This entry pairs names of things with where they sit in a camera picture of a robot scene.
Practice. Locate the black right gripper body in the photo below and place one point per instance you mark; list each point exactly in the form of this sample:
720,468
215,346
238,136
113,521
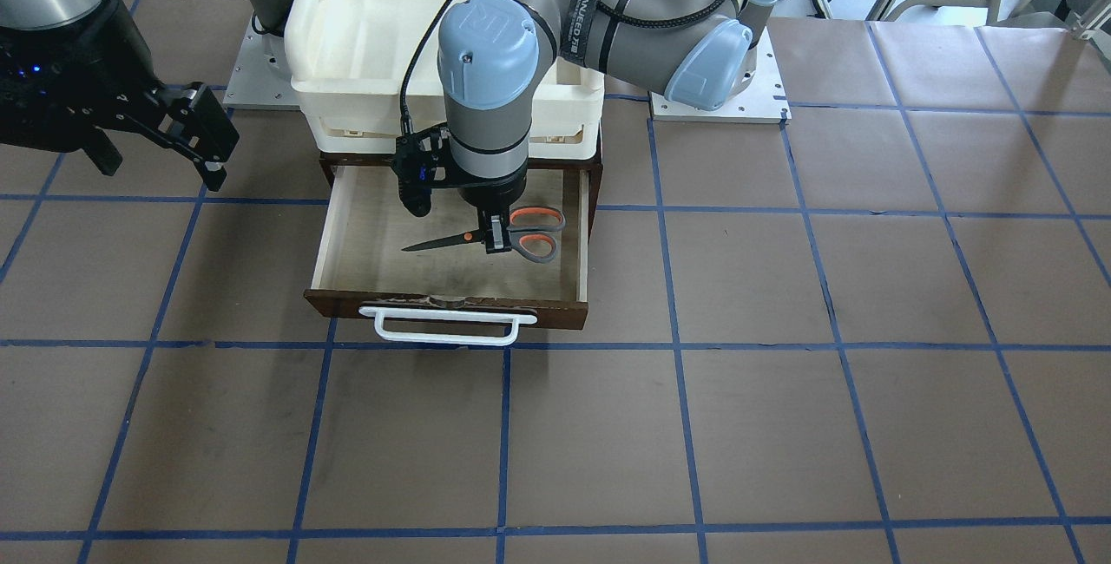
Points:
97,50

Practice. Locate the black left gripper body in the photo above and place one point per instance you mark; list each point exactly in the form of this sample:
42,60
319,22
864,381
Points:
489,193

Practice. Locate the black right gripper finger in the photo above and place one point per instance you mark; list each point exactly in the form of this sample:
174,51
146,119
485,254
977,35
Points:
200,130

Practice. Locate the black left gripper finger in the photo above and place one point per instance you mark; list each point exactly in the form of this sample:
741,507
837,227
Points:
494,226

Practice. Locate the grey orange scissors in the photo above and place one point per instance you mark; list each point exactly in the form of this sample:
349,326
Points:
533,232

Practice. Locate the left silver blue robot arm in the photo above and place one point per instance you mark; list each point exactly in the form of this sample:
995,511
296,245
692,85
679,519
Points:
492,56

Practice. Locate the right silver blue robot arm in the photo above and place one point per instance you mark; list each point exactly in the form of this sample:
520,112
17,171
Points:
40,14

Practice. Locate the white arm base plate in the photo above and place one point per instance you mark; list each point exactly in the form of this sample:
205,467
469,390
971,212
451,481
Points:
261,77
724,80

